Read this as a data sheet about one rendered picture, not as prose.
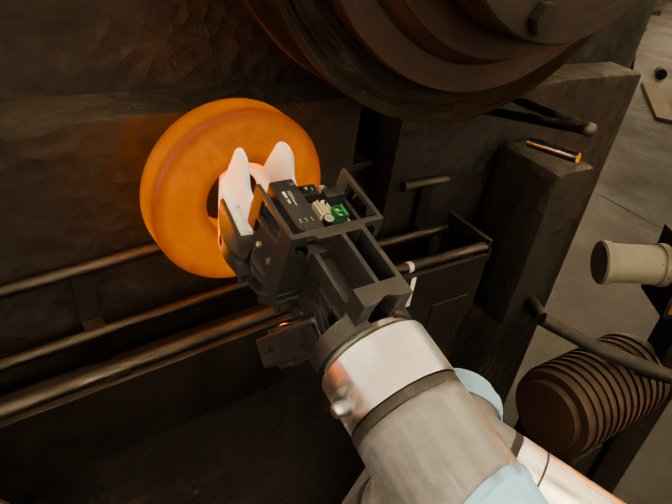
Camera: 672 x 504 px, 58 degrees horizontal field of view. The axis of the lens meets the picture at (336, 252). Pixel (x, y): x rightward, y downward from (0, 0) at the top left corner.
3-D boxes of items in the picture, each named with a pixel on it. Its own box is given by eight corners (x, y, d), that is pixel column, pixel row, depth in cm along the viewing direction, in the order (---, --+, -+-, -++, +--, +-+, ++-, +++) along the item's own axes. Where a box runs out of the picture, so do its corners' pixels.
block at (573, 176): (450, 286, 90) (494, 138, 77) (487, 275, 95) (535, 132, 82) (501, 330, 83) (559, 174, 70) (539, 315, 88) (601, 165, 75)
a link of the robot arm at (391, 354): (428, 413, 41) (328, 460, 37) (393, 359, 43) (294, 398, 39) (474, 354, 36) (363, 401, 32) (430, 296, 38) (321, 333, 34)
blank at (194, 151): (120, 118, 44) (135, 134, 42) (301, 79, 51) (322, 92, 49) (154, 284, 53) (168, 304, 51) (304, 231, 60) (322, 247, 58)
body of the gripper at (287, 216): (344, 160, 43) (441, 286, 37) (316, 241, 49) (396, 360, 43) (246, 177, 39) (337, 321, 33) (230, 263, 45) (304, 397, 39)
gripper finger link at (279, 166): (274, 105, 49) (330, 180, 44) (262, 162, 53) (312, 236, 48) (239, 109, 47) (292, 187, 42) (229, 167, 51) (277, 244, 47)
